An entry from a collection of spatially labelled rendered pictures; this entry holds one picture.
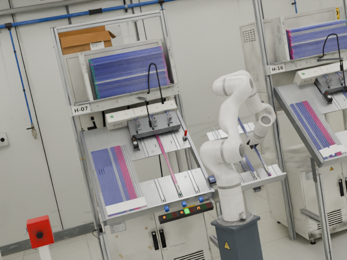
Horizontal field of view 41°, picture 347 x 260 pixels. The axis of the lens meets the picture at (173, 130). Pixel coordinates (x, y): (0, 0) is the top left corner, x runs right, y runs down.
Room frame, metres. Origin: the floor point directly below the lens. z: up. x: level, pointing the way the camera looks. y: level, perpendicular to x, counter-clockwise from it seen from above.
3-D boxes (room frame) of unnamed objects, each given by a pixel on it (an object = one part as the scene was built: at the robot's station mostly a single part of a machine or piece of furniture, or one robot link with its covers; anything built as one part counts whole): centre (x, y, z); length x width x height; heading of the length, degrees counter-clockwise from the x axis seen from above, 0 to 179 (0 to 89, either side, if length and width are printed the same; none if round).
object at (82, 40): (3.46, 0.40, 1.82); 0.68 x 0.30 x 0.20; 104
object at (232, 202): (2.29, -0.23, 0.79); 0.19 x 0.19 x 0.18
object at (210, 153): (2.30, -0.20, 1.00); 0.19 x 0.12 x 0.24; 58
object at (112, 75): (3.19, 0.22, 1.52); 0.51 x 0.13 x 0.27; 104
